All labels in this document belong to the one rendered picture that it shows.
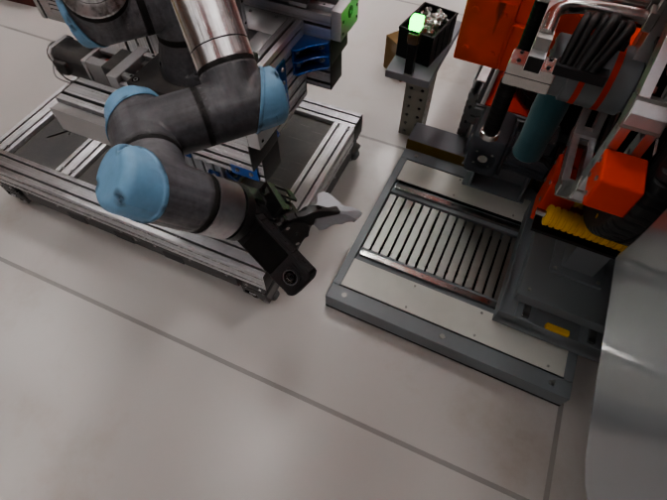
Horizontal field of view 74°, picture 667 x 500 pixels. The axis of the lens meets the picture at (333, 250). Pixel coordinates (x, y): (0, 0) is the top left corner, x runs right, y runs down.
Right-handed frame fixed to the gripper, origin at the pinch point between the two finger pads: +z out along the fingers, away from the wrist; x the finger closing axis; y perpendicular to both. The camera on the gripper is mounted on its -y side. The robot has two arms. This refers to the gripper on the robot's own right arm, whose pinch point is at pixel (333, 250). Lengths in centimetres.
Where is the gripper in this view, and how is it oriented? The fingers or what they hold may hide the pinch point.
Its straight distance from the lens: 71.3
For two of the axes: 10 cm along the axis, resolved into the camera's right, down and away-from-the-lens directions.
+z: 6.1, 1.7, 7.7
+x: -6.4, 6.8, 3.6
